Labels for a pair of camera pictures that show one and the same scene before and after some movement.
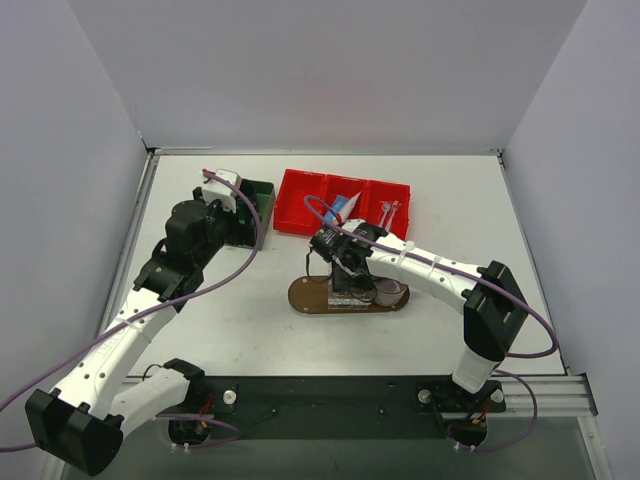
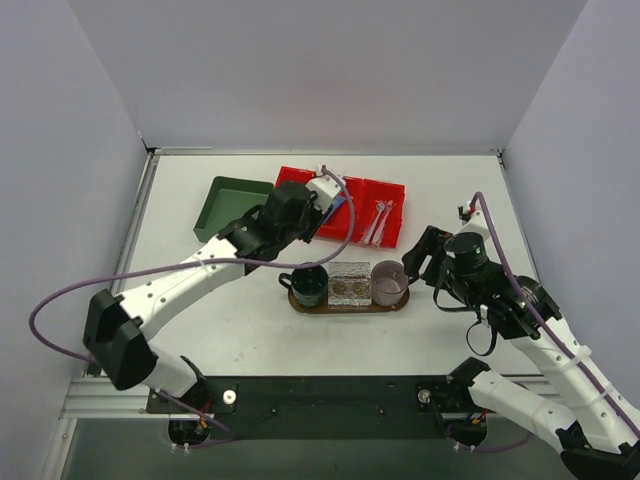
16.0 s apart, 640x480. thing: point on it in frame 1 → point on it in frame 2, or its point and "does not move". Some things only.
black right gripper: (341, 282) → (432, 260)
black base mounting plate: (338, 407) does not move
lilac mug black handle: (389, 292) does not move
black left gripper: (245, 220) → (310, 220)
